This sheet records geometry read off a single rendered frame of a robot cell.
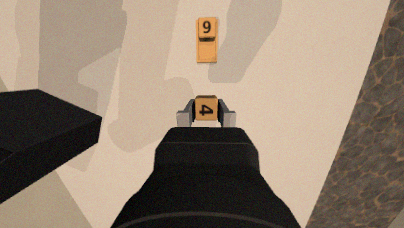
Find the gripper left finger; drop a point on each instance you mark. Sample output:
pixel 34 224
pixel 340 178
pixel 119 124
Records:
pixel 187 116

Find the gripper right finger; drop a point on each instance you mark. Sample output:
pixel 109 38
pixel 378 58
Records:
pixel 225 117

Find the orange rectangular tray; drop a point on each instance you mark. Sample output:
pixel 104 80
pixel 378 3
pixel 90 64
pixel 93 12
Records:
pixel 206 51

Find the orange cube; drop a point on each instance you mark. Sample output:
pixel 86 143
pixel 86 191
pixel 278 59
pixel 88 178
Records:
pixel 206 107
pixel 206 29

